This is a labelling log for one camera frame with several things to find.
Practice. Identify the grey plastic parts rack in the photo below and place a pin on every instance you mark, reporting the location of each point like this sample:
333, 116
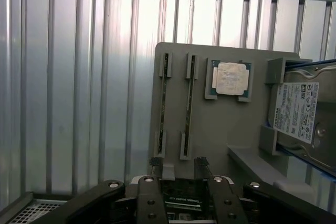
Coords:
223, 124

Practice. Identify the green RAM stick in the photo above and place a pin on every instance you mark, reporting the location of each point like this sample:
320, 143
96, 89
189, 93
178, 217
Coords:
164, 98
189, 103

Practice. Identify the silver CPU chip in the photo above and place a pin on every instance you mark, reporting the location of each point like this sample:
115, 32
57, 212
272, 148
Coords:
231, 78

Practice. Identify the Toshiba hard disk drive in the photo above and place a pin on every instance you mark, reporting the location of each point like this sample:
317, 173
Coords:
302, 108

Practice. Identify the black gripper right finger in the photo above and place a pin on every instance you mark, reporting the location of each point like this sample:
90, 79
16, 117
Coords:
223, 203

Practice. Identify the NVIDIA graphics card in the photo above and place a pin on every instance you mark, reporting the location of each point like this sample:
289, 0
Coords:
183, 200

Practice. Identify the blue disk tray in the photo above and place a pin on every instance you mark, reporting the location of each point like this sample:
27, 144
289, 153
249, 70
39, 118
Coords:
299, 63

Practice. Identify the black PC case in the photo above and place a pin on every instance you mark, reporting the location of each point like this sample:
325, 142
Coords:
26, 211

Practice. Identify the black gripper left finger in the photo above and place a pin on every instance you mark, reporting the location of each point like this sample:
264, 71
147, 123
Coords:
151, 203

